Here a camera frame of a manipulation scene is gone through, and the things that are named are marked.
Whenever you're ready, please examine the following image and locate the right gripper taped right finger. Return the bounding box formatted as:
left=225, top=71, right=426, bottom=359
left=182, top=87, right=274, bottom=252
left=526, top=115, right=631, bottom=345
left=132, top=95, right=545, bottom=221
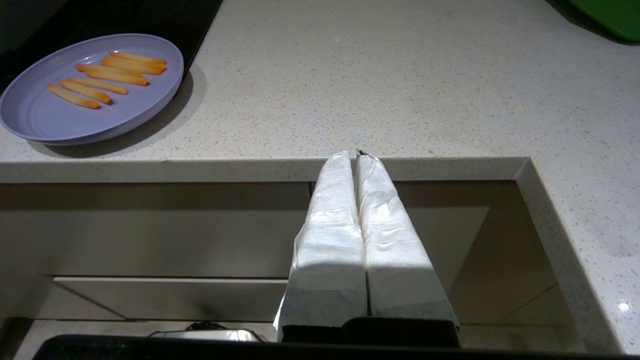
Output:
left=355, top=149, right=460, bottom=328

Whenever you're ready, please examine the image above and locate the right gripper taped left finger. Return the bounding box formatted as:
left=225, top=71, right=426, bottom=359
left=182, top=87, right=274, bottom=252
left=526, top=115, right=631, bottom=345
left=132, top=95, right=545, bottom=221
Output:
left=273, top=150, right=369, bottom=342

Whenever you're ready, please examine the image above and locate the purple round plate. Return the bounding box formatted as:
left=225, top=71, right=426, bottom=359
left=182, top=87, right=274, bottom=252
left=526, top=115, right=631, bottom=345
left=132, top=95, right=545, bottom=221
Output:
left=0, top=33, right=185, bottom=147

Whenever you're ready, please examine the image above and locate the silver black robot base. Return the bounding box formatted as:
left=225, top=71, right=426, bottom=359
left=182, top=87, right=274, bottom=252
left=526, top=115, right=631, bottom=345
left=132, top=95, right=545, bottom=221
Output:
left=147, top=321, right=263, bottom=343

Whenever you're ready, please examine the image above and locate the orange french fry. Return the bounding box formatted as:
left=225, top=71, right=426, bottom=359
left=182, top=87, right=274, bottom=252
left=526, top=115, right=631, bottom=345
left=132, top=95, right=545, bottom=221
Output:
left=109, top=51, right=168, bottom=66
left=101, top=56, right=166, bottom=76
left=66, top=76, right=129, bottom=96
left=47, top=82, right=101, bottom=110
left=75, top=63, right=150, bottom=86

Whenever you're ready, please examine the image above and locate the black induction cooktop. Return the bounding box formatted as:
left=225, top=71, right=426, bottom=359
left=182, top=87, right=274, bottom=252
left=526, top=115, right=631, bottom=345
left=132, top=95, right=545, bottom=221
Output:
left=0, top=0, right=224, bottom=93

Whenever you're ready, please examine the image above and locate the orange carrot stick middle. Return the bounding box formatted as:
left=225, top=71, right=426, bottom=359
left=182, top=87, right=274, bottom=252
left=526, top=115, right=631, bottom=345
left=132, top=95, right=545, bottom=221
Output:
left=57, top=79, right=113, bottom=105

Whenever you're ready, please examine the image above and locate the green plastic tray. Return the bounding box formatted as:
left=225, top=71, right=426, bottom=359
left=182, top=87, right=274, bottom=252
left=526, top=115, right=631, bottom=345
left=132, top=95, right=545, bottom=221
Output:
left=567, top=0, right=640, bottom=42

